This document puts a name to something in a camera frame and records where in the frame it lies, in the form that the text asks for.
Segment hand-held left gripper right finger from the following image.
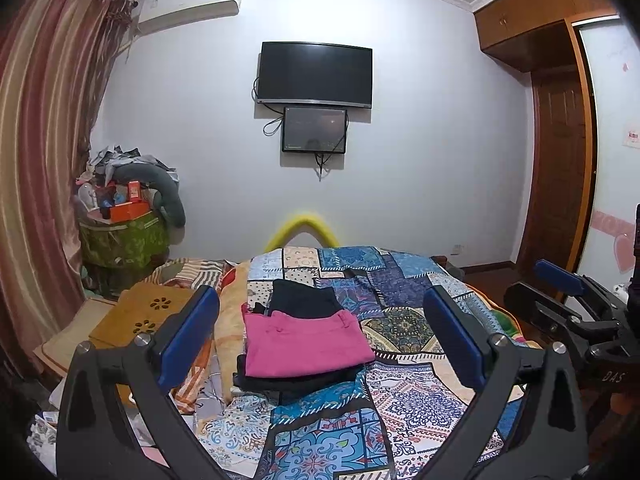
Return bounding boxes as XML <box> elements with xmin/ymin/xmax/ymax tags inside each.
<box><xmin>395</xmin><ymin>285</ymin><xmax>593</xmax><ymax>480</ymax></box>

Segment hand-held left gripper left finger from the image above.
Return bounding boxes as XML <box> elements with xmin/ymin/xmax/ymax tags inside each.
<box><xmin>55</xmin><ymin>284</ymin><xmax>240</xmax><ymax>480</ymax></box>

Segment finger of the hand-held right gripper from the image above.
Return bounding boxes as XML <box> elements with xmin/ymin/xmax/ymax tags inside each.
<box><xmin>531</xmin><ymin>259</ymin><xmax>591</xmax><ymax>306</ymax></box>
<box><xmin>502</xmin><ymin>281</ymin><xmax>587</xmax><ymax>347</ymax></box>

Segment pink pants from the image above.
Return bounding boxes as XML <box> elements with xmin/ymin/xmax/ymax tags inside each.
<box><xmin>242</xmin><ymin>310</ymin><xmax>376</xmax><ymax>379</ymax></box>

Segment dark pants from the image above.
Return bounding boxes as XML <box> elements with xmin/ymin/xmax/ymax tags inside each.
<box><xmin>233</xmin><ymin>279</ymin><xmax>376</xmax><ymax>407</ymax></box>

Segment peach quilt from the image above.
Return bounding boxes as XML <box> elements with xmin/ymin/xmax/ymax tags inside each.
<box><xmin>172</xmin><ymin>260</ymin><xmax>253</xmax><ymax>413</ymax></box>

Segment striped pillow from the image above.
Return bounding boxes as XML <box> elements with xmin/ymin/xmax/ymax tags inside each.
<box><xmin>150</xmin><ymin>258</ymin><xmax>236</xmax><ymax>289</ymax></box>

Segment brown wooden door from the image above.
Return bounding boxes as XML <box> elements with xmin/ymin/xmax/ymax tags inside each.
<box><xmin>515</xmin><ymin>67</ymin><xmax>592</xmax><ymax>287</ymax></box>

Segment patchwork printed blanket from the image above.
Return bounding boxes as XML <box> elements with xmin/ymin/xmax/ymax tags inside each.
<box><xmin>192</xmin><ymin>245</ymin><xmax>531</xmax><ymax>480</ymax></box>

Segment orange box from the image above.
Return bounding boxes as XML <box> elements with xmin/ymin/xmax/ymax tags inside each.
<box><xmin>106</xmin><ymin>200</ymin><xmax>151</xmax><ymax>224</ymax></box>

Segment grey plush pillow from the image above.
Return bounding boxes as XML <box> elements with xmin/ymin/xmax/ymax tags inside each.
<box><xmin>112</xmin><ymin>164</ymin><xmax>187</xmax><ymax>229</ymax></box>

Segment white wardrobe door pink hearts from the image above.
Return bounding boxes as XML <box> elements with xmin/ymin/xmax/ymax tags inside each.
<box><xmin>570</xmin><ymin>15</ymin><xmax>640</xmax><ymax>306</ymax></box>

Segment yellow curved foam tube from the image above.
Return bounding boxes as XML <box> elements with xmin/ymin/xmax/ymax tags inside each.
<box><xmin>264</xmin><ymin>212</ymin><xmax>342</xmax><ymax>253</ymax></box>

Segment pile of clothes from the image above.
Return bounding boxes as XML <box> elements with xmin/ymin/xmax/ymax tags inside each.
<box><xmin>75</xmin><ymin>145</ymin><xmax>179</xmax><ymax>187</ymax></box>

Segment striped curtain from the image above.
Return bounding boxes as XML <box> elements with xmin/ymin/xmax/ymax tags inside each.
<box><xmin>0</xmin><ymin>0</ymin><xmax>137</xmax><ymax>376</ymax></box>

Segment wooden overhead cabinet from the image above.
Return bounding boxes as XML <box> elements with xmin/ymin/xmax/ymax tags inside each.
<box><xmin>473</xmin><ymin>0</ymin><xmax>622</xmax><ymax>74</ymax></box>

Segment white air conditioner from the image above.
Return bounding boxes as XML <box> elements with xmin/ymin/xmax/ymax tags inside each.
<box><xmin>134</xmin><ymin>0</ymin><xmax>245</xmax><ymax>37</ymax></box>

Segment black monitor cable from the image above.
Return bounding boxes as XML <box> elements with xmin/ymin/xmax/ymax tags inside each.
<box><xmin>262</xmin><ymin>102</ymin><xmax>287</xmax><ymax>137</ymax></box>

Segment small wall monitor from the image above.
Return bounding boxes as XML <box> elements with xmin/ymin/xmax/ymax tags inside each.
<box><xmin>281</xmin><ymin>105</ymin><xmax>349</xmax><ymax>155</ymax></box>

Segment wall television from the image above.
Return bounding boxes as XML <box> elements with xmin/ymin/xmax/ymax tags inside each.
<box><xmin>256</xmin><ymin>41</ymin><xmax>374</xmax><ymax>110</ymax></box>

